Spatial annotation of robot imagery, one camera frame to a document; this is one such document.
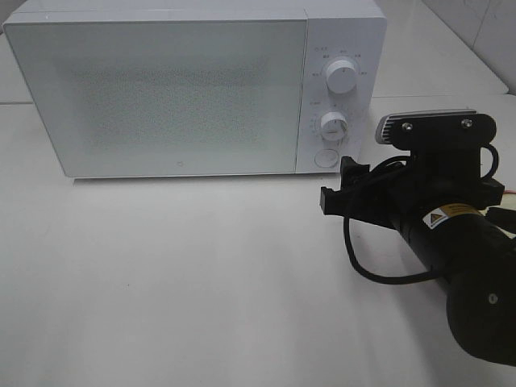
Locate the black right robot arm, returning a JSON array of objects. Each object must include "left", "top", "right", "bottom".
[{"left": 320, "top": 149, "right": 515, "bottom": 366}]

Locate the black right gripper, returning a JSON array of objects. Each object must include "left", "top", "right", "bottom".
[{"left": 320, "top": 151, "right": 505, "bottom": 229}]

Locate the white lower timer knob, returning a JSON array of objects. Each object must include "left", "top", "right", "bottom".
[{"left": 319, "top": 111, "right": 347, "bottom": 142}]

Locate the white upper power knob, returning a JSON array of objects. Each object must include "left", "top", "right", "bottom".
[{"left": 325, "top": 57, "right": 358, "bottom": 94}]

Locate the black camera cable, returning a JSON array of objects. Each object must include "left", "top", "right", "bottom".
[{"left": 342, "top": 143, "right": 501, "bottom": 285}]

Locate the white microwave door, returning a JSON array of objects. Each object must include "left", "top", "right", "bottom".
[{"left": 6, "top": 20, "right": 306, "bottom": 178}]

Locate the round door release button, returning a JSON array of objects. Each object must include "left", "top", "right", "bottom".
[{"left": 314, "top": 149, "right": 339, "bottom": 168}]

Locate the white microwave oven body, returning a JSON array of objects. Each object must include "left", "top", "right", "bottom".
[{"left": 3, "top": 1, "right": 387, "bottom": 177}]

